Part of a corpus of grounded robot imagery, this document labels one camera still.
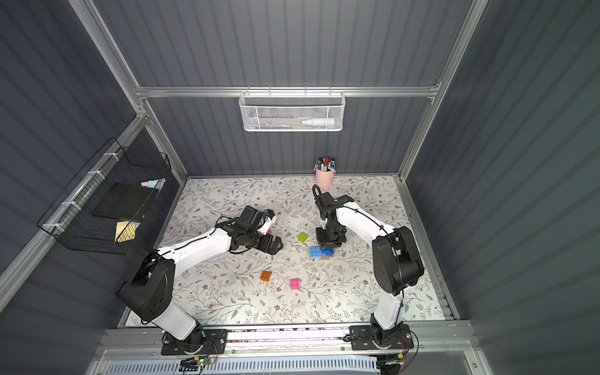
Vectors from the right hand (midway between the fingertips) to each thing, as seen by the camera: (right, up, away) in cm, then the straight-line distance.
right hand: (325, 249), depth 87 cm
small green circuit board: (-38, -30, -17) cm, 52 cm away
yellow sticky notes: (-55, +11, -26) cm, 62 cm away
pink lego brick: (-11, -12, -3) cm, 17 cm away
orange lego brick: (-23, -10, -1) cm, 25 cm away
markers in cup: (+2, +36, +21) cm, 41 cm away
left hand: (-19, +2, 0) cm, 19 cm away
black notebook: (-67, +18, -12) cm, 70 cm away
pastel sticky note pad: (-62, +24, -5) cm, 67 cm away
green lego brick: (-9, +3, +9) cm, 13 cm away
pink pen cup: (+2, +29, +24) cm, 38 cm away
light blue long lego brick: (-3, -1, +1) cm, 4 cm away
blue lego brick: (+1, -1, 0) cm, 2 cm away
